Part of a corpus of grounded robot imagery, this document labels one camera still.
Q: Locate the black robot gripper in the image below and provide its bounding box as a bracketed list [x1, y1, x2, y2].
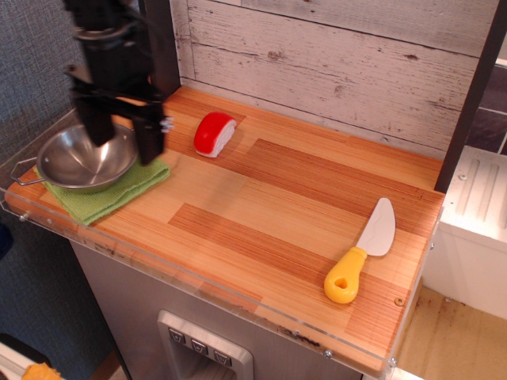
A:
[66, 29, 173, 165]

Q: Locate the dark right upright post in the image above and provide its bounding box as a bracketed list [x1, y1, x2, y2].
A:
[434, 0, 506, 193]

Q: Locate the red white toy sushi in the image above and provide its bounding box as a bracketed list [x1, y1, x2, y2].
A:
[193, 112, 237, 158]

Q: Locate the yellow handled toy knife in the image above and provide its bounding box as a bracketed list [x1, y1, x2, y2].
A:
[323, 198, 396, 304]

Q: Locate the clear acrylic guard rail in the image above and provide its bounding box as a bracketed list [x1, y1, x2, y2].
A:
[1, 116, 402, 379]

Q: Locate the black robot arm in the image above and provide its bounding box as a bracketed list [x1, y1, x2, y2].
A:
[64, 1, 170, 165]

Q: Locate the yellow orange object at corner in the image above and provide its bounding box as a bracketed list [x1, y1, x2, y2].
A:
[21, 363, 63, 380]

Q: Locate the stainless steel pot with handles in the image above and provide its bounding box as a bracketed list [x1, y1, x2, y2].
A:
[10, 123, 138, 193]

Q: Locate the silver water dispenser panel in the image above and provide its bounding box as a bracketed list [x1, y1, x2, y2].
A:
[157, 310, 254, 379]

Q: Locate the white toy sink unit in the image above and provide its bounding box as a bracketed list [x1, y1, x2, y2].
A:
[422, 146, 506, 318]

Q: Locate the green folded cloth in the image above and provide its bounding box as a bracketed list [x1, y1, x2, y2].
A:
[43, 158, 171, 226]

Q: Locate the grey toy fridge cabinet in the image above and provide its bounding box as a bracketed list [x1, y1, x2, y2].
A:
[71, 241, 365, 380]

